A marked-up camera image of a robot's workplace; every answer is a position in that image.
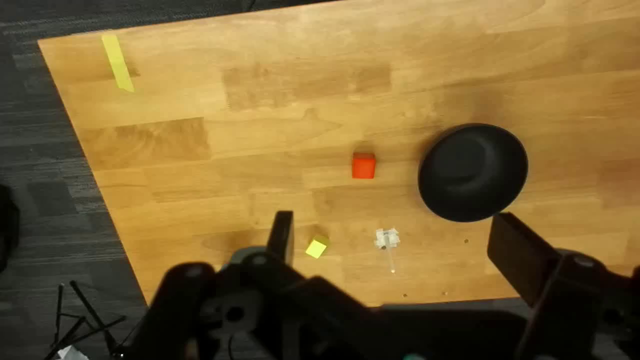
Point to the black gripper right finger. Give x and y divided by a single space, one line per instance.
522 256

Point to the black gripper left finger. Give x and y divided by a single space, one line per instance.
280 236

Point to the yellow cube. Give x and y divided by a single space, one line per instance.
317 248

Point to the orange cube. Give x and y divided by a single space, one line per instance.
364 166

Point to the black bowl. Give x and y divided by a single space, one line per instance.
472 172

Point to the clear plastic stand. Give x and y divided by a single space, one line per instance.
386 239

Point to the black tripod legs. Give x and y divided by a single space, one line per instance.
86 312

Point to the yellow tape strip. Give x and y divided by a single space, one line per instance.
119 60

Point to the black rounded object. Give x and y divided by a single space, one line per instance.
8 227

